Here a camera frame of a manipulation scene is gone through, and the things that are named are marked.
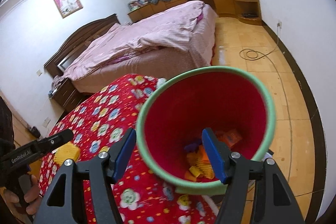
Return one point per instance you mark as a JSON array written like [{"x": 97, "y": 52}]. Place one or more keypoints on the framed wedding photo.
[{"x": 68, "y": 7}]

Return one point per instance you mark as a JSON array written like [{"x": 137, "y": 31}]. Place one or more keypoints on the orange small box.
[{"x": 230, "y": 138}]

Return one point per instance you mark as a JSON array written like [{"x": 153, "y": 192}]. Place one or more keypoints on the orange plastic bag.
[{"x": 199, "y": 166}]

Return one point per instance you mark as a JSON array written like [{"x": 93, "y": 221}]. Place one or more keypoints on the yellow foam net sleeve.
[{"x": 67, "y": 151}]

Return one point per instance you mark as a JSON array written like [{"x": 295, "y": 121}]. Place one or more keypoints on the long wooden desk cabinet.
[{"x": 246, "y": 11}]

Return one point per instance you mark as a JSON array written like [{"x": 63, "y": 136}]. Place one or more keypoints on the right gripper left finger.
[{"x": 119, "y": 155}]

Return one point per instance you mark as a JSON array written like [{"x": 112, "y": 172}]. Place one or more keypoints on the red floral quilt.
[{"x": 100, "y": 177}]

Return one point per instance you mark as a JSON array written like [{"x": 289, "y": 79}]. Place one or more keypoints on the black wall charger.
[{"x": 35, "y": 132}]

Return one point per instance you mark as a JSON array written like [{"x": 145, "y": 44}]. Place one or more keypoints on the pink bed with duvet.
[{"x": 164, "y": 45}]

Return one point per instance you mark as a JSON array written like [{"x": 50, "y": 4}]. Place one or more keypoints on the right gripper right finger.
[{"x": 218, "y": 154}]

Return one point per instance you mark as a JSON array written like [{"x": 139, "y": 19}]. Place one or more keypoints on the dark wooden nightstand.
[{"x": 65, "y": 94}]

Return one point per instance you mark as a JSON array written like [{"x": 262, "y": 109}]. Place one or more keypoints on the dark wooden headboard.
[{"x": 82, "y": 36}]

